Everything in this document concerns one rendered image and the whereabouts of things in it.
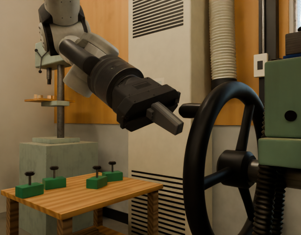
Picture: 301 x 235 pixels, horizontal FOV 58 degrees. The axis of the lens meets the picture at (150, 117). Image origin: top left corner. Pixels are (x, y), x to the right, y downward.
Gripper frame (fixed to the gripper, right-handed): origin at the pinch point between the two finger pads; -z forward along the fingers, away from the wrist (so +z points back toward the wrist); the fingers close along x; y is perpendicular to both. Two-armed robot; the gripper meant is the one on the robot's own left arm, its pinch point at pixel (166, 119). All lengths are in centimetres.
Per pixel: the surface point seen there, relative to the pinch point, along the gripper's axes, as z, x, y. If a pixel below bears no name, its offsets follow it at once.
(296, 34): -10.6, -9.3, 15.9
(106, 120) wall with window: 148, -85, -124
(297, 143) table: -18.4, 0.3, 8.4
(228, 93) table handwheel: -6.0, -5.8, 6.2
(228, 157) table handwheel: -9.4, -5.7, -4.0
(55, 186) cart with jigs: 75, -6, -92
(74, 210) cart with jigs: 42, -1, -71
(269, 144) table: -16.1, 0.9, 6.9
